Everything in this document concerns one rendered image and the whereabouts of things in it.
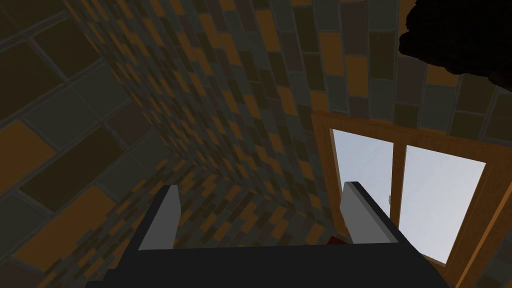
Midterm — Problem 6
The black irregular shape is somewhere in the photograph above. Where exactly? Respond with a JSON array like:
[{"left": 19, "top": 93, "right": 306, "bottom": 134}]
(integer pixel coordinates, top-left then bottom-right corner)
[{"left": 398, "top": 0, "right": 512, "bottom": 94}]

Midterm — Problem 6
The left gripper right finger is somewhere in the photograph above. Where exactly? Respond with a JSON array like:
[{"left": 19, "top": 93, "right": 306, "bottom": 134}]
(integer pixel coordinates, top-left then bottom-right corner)
[{"left": 339, "top": 180, "right": 401, "bottom": 245}]

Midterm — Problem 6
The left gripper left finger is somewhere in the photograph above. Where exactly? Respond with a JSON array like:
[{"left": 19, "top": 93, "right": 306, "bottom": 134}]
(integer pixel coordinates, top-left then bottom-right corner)
[{"left": 137, "top": 184, "right": 182, "bottom": 252}]

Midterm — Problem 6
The wooden framed window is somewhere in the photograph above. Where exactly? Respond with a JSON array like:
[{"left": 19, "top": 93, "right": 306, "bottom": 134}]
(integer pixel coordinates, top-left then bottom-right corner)
[{"left": 310, "top": 111, "right": 512, "bottom": 288}]

